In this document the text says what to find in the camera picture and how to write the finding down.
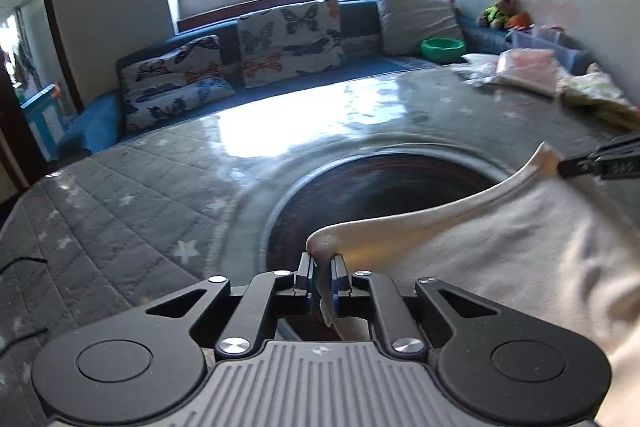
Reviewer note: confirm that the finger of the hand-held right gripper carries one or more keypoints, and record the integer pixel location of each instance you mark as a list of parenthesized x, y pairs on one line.
[(607, 162)]

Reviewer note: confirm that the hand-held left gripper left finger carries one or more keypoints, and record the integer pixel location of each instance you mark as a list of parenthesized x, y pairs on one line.
[(309, 287)]

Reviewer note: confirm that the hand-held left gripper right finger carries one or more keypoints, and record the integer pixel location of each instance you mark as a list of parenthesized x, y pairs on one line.
[(336, 289)]

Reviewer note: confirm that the cream garment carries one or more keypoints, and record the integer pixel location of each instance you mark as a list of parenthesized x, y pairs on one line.
[(500, 232)]

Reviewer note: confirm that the plastic bags pile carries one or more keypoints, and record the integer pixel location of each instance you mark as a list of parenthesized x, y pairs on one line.
[(597, 94)]

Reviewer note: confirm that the dark round table inset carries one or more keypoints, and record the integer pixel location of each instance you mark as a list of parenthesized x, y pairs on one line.
[(360, 192)]

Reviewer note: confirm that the pink plastic packet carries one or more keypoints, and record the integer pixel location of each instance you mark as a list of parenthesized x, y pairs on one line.
[(527, 67)]

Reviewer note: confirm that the blue storage bin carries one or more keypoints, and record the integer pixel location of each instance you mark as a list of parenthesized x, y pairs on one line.
[(547, 44)]

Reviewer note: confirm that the white plastic bag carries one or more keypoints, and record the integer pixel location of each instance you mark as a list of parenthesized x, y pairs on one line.
[(480, 67)]

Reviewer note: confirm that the stuffed toy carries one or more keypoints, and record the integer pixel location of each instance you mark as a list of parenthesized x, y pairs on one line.
[(502, 12)]

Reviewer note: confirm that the green bowl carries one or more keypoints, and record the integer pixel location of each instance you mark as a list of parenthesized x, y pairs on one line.
[(441, 49)]

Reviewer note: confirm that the grey star-print quilted cover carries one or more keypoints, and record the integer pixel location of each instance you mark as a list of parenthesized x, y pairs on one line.
[(125, 187)]

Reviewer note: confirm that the grey pillow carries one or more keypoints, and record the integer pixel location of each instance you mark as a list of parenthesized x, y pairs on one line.
[(417, 19)]

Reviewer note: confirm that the large butterfly print cushion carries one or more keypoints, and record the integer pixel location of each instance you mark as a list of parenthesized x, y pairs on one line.
[(290, 42)]

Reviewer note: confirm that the blue sofa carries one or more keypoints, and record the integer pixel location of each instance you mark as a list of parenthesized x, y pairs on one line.
[(360, 22)]

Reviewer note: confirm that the blue and white cabinet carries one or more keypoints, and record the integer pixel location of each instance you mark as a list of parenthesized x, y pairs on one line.
[(42, 117)]

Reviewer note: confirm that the dark wooden door frame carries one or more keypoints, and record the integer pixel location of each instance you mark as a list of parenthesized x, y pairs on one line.
[(42, 2)]

